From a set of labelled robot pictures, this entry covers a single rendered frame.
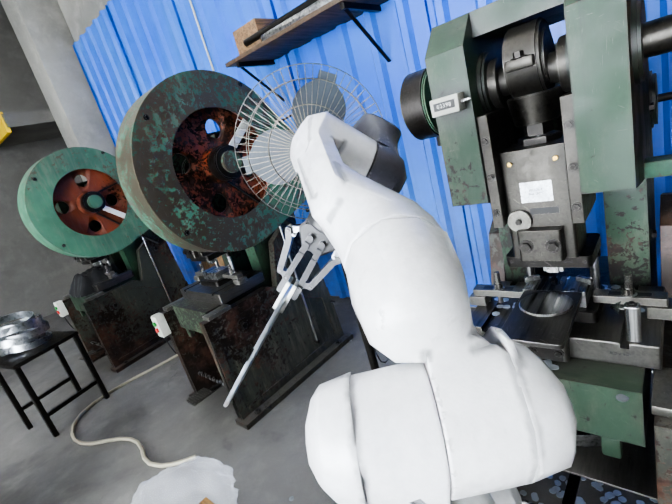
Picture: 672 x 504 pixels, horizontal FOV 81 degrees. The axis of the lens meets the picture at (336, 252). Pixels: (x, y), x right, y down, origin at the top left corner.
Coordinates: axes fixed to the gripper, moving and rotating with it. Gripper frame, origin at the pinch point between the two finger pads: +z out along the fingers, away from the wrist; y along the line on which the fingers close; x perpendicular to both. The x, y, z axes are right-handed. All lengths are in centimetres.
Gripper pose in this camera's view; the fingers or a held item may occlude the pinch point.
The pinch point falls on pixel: (286, 294)
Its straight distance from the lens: 81.4
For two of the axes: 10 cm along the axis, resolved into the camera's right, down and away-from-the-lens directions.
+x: -1.3, 3.2, -9.4
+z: -4.8, 8.1, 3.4
